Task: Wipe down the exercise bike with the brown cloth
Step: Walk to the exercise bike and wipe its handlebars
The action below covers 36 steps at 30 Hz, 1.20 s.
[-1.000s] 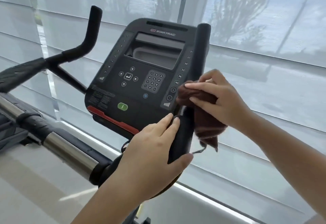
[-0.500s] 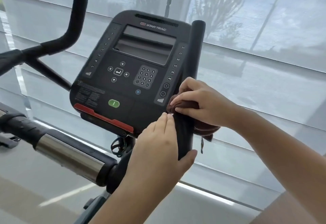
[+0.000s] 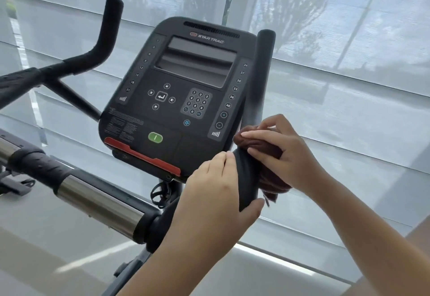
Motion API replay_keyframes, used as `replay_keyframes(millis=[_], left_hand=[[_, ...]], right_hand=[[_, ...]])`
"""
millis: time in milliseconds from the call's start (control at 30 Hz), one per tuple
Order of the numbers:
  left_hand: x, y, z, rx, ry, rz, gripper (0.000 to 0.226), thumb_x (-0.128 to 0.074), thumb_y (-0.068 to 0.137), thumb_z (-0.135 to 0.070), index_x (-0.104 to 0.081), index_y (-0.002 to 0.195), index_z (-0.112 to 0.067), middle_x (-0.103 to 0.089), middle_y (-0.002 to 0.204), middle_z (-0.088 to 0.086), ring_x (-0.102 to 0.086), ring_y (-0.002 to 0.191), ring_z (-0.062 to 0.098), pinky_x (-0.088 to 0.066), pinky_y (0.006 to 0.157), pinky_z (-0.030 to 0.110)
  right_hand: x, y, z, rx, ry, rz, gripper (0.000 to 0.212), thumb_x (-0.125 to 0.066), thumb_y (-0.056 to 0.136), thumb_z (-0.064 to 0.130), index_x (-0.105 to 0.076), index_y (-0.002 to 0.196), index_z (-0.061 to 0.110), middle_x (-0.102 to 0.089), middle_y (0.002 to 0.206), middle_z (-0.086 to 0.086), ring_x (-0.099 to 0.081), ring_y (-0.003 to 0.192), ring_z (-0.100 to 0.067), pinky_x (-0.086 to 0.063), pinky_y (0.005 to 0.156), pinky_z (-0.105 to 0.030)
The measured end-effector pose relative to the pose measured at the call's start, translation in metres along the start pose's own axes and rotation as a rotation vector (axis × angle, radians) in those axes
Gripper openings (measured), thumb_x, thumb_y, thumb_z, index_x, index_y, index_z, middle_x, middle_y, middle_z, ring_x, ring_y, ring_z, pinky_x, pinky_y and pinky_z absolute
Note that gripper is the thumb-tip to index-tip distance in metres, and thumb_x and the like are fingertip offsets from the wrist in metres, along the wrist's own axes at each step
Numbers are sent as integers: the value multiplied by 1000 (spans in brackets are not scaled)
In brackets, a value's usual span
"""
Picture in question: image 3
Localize person's right hand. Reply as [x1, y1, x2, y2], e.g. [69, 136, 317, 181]
[240, 114, 325, 194]

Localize person's left hand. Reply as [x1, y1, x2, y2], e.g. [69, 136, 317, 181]
[158, 151, 266, 260]

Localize brown cleaning cloth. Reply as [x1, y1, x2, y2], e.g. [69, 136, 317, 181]
[233, 124, 293, 207]

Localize black exercise bike handlebar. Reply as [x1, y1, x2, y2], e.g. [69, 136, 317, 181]
[0, 0, 277, 253]

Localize person's right forearm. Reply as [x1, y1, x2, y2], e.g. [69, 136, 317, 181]
[295, 169, 430, 296]

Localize person's left forearm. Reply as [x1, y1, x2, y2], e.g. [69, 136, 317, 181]
[118, 245, 234, 296]

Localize black exercise bike console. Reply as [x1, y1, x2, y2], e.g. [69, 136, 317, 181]
[98, 16, 260, 184]

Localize black looped cable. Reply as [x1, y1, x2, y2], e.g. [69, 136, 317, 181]
[150, 175, 183, 210]

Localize grey exercise bike frame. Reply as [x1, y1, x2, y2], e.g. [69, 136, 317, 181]
[107, 245, 153, 296]

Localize black metal bracket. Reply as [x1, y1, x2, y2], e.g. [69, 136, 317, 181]
[0, 167, 36, 196]

